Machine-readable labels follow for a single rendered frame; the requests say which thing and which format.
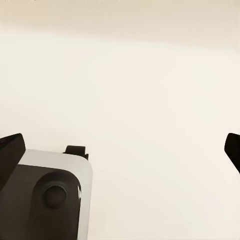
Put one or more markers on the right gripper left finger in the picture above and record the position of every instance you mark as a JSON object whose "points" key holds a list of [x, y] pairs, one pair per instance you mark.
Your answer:
{"points": [[12, 149]]}

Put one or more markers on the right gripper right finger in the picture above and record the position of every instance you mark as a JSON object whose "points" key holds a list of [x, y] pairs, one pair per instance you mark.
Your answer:
{"points": [[232, 149]]}

